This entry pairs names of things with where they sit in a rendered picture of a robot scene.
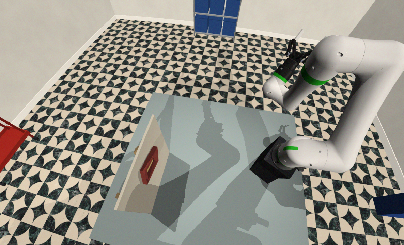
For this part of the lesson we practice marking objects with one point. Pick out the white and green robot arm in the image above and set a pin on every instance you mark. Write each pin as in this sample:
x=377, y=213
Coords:
x=376, y=64

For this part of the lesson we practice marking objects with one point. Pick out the beige flat board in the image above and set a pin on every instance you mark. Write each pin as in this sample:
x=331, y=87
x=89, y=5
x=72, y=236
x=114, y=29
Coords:
x=136, y=196

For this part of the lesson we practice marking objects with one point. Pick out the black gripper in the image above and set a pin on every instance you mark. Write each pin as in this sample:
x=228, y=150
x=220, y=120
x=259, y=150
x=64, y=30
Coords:
x=296, y=57

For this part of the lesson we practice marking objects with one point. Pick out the red rectangular frame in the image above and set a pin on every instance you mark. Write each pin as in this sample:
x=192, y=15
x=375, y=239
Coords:
x=149, y=165

